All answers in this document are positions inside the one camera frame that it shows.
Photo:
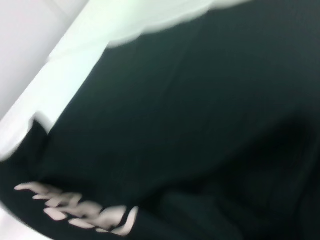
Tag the black shirt with white print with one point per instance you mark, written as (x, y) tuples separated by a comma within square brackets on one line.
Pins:
[(175, 112)]

